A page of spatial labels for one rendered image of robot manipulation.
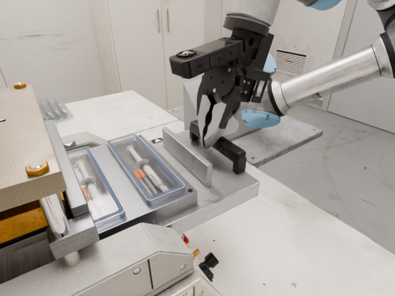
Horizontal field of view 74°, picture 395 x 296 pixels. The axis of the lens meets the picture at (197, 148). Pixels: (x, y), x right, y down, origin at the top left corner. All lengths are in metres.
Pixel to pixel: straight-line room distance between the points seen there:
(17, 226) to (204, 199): 0.22
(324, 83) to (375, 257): 0.43
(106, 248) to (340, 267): 0.48
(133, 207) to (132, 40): 2.27
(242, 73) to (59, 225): 0.31
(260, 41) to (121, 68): 2.15
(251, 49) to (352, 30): 2.88
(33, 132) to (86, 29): 2.57
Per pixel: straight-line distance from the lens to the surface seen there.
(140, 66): 2.61
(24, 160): 0.26
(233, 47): 0.41
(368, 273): 0.67
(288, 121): 1.20
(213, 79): 0.44
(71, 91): 2.90
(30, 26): 2.76
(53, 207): 0.25
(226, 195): 0.40
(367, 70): 0.80
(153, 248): 0.29
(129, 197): 0.37
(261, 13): 0.43
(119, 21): 2.49
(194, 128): 0.51
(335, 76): 0.80
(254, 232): 0.65
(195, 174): 0.43
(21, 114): 0.36
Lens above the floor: 1.23
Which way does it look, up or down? 31 degrees down
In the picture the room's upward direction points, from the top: straight up
